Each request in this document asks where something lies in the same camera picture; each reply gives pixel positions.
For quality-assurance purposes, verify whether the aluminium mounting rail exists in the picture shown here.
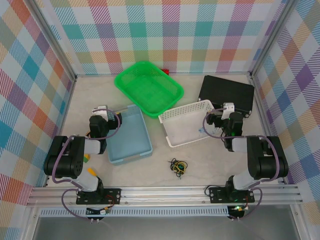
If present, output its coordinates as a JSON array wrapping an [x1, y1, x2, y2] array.
[[27, 184, 303, 207]]

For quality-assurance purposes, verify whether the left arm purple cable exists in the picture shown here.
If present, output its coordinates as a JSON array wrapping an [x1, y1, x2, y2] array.
[[51, 108, 123, 222]]

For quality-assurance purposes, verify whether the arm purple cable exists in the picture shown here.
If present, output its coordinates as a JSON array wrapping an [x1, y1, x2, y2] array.
[[203, 108, 285, 223], [51, 108, 123, 222]]

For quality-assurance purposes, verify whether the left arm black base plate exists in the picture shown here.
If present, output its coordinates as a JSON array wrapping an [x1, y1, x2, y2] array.
[[76, 187, 122, 205]]

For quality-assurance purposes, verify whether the white perforated plastic basket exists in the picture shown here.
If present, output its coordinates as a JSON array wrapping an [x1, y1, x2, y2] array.
[[157, 99, 216, 148]]

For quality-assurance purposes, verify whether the small wiring connector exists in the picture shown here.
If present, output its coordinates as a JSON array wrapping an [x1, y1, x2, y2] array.
[[228, 204, 250, 222], [86, 206, 111, 224]]

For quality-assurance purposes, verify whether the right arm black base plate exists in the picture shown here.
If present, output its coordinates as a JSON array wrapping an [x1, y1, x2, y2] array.
[[208, 186, 256, 204]]

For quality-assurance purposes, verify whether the grey metal shelf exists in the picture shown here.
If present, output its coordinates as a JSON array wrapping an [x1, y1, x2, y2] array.
[[32, 216, 301, 240]]

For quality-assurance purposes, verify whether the slotted grey cable duct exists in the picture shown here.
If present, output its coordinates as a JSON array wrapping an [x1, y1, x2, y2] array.
[[39, 206, 230, 218]]

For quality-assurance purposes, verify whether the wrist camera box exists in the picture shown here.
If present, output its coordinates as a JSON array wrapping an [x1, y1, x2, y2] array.
[[223, 101, 236, 121], [91, 105, 112, 121]]

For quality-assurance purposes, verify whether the black rectangular box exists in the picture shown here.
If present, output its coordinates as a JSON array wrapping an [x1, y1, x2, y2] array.
[[198, 74, 255, 118]]

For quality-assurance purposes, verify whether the long yellow cable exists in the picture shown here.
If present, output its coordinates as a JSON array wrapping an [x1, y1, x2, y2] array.
[[172, 161, 188, 176]]

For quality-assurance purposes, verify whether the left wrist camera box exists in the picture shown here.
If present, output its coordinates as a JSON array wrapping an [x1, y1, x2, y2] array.
[[91, 105, 112, 121]]

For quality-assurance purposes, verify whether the light blue plastic basket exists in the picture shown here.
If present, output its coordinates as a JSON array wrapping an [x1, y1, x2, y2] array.
[[106, 104, 153, 166]]

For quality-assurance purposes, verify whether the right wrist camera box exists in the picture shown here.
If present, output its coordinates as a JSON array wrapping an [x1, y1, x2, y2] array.
[[223, 101, 236, 121]]

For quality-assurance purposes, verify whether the short yellow cable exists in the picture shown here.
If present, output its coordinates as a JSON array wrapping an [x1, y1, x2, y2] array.
[[172, 161, 187, 175]]

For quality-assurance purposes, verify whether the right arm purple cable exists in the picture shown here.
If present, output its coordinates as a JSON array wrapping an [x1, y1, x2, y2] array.
[[203, 108, 285, 223]]

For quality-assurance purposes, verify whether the green plastic mesh basket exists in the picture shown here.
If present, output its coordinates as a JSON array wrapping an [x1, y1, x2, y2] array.
[[114, 60, 185, 118]]

